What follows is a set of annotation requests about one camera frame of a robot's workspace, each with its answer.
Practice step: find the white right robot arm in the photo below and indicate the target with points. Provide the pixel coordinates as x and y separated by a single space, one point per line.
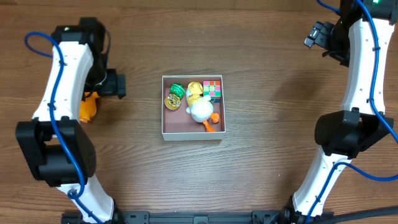
359 41

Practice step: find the green round disc toy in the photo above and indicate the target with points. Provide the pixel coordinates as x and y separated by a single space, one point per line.
178 90

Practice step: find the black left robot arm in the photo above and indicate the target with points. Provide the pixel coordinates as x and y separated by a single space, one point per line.
53 142

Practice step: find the multicolour puzzle cube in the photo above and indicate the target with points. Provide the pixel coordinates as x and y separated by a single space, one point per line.
212 89

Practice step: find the yellow round disc toy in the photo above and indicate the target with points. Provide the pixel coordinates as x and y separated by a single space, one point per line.
172 102

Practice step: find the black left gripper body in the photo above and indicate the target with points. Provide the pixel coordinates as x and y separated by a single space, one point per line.
115 85

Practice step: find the white cardboard box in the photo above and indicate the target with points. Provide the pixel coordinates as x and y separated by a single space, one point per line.
178 125

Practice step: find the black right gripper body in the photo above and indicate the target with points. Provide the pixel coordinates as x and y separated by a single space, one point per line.
337 54

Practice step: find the orange dinosaur toy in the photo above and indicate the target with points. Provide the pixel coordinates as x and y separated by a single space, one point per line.
88 107

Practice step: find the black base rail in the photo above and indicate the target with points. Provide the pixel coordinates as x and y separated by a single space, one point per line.
140 217

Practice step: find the white duck toy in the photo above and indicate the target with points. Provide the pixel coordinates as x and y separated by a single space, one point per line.
200 107

